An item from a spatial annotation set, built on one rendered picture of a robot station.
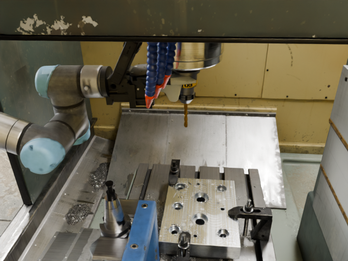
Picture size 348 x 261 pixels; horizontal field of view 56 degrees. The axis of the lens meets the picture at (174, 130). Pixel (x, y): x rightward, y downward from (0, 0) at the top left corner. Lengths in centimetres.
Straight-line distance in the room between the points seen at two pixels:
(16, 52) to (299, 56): 131
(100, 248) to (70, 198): 101
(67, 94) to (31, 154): 16
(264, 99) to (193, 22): 154
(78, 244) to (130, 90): 80
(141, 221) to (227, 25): 45
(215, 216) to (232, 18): 76
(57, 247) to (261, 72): 128
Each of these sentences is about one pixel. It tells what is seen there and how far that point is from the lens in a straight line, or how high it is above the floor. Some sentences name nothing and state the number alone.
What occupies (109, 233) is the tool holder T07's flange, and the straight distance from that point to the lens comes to 68.
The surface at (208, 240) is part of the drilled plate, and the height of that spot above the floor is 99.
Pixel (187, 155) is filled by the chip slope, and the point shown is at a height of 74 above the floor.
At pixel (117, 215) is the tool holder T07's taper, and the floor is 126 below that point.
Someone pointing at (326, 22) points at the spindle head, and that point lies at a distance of 38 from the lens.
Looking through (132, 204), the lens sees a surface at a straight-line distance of 74.
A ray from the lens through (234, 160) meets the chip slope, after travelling 173.
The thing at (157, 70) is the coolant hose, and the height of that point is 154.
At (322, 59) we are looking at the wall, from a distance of 186.
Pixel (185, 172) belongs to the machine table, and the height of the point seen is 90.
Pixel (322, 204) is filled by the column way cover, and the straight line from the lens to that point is 119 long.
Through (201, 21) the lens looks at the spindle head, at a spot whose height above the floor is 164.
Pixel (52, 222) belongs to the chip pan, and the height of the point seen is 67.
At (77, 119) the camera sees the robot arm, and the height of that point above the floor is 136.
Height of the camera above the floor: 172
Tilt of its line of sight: 30 degrees down
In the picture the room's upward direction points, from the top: 1 degrees counter-clockwise
